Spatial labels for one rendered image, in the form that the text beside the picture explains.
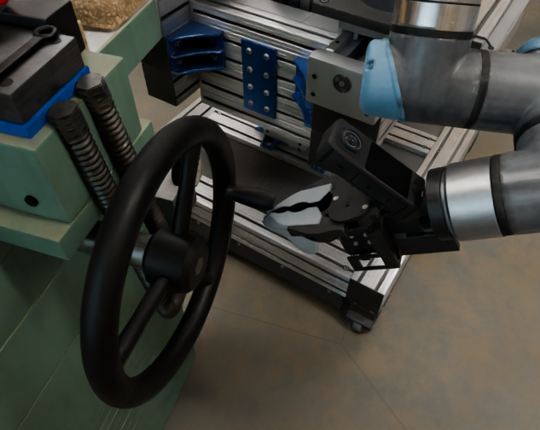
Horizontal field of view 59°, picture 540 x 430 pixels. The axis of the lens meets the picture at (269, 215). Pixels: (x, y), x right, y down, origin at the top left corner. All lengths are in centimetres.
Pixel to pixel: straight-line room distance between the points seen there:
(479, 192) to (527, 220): 4
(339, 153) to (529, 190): 16
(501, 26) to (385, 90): 67
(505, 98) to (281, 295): 103
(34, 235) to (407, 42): 38
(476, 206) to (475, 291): 109
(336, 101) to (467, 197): 45
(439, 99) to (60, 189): 35
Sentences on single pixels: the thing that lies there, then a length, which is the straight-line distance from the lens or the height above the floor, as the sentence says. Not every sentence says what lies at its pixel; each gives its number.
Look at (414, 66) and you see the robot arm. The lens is 47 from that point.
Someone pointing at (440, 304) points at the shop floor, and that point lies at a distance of 148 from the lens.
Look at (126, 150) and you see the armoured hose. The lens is 49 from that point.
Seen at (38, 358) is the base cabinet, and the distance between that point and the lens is 68.
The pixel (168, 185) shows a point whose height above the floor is 62.
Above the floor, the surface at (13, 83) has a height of 100.
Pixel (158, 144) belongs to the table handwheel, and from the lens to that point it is 39.
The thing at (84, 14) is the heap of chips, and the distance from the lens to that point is 69.
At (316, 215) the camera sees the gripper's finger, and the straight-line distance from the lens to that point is 51.
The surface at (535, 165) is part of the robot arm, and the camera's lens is 45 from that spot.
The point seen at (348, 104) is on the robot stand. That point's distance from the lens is 85.
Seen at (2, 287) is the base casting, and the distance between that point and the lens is 58.
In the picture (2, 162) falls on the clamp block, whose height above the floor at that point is 94.
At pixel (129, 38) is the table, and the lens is 69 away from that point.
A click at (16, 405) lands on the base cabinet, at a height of 62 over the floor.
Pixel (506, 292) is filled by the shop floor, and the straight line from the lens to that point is 157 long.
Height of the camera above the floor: 121
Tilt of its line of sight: 49 degrees down
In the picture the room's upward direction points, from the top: straight up
